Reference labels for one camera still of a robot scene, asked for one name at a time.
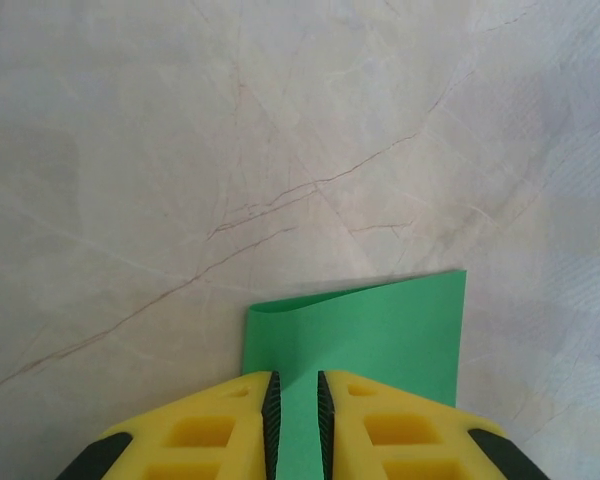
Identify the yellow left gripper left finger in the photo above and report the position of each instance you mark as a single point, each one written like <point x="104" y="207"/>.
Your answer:
<point x="240" y="407"/>

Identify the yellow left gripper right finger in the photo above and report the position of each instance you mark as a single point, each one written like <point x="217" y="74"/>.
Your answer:
<point x="350" y="415"/>

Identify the green paper sheet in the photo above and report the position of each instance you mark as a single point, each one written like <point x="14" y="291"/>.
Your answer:
<point x="370" y="340"/>

